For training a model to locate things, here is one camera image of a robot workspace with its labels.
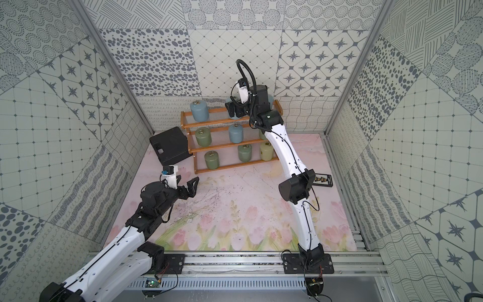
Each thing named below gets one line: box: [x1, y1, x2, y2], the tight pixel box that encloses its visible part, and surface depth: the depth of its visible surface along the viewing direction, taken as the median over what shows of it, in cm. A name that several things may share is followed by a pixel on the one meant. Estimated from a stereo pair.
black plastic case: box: [149, 126, 193, 166], surface depth 110 cm
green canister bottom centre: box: [237, 143, 253, 163], surface depth 103 cm
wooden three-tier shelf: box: [179, 99, 284, 175], surface depth 98 cm
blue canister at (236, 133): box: [228, 123, 244, 145], surface depth 95 cm
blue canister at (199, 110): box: [189, 100, 210, 123], surface depth 84 cm
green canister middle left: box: [194, 127, 212, 148], surface depth 92 cm
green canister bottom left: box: [204, 150, 220, 170], surface depth 100 cm
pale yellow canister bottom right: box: [259, 141, 274, 162], surface depth 103 cm
